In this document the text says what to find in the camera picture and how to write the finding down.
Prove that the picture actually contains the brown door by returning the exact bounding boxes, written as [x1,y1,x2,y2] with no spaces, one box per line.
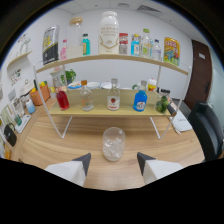
[184,39,213,111]

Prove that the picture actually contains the light blue cup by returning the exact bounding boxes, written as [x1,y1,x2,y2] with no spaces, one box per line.
[25,99,37,115]

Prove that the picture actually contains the glass jar with limes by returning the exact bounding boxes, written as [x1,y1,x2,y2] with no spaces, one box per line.
[155,89,172,114]

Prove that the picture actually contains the small pink bottle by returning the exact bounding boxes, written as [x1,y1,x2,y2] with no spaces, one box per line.
[59,39,69,61]

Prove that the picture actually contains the light blue bottle yellow cap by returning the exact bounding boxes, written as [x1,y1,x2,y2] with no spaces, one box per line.
[130,33,141,57]

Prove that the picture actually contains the glass jar cork lid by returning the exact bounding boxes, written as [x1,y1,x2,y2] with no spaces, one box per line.
[66,17,84,59]

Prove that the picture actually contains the black cylinder cork end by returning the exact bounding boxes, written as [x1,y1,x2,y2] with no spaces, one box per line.
[166,102,178,118]

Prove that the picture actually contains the orange storage basket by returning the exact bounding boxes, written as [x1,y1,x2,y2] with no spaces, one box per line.
[29,84,52,107]

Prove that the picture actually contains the ceiling air vent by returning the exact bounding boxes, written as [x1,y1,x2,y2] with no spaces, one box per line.
[137,4,163,14]

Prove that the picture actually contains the black bag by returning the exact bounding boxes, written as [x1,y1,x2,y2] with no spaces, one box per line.
[2,123,18,148]

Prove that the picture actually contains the black armchair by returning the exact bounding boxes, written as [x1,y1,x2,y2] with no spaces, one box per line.
[188,101,224,163]

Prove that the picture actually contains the green potted plant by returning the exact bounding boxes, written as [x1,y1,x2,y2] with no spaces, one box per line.
[61,68,78,86]

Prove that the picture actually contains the clear bottle blue cap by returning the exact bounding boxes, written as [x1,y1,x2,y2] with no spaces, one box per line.
[151,39,162,61]

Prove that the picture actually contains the white folded towel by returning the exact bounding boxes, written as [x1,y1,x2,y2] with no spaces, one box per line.
[171,109,194,134]

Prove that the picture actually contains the red liquid bottle white cap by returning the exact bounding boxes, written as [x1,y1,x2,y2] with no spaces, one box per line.
[55,87,71,112]

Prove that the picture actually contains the small teal bottle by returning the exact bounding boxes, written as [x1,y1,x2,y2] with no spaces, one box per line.
[81,33,92,56]

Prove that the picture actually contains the white kitchen scale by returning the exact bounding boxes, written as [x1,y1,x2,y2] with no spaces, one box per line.
[13,114,33,134]

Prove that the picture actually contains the large white milk bottle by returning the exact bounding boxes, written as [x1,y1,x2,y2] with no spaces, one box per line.
[98,10,120,55]

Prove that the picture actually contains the tall black yellow can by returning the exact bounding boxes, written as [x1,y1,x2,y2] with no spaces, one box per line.
[42,25,61,66]

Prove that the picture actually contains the wooden wall shelf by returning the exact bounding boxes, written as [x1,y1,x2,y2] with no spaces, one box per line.
[7,49,34,69]

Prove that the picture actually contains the blue liquid glass bottle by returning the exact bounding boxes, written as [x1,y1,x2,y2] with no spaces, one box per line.
[132,80,148,113]

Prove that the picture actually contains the white frame wooden shelf rack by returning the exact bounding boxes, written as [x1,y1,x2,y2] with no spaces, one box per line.
[32,53,194,140]

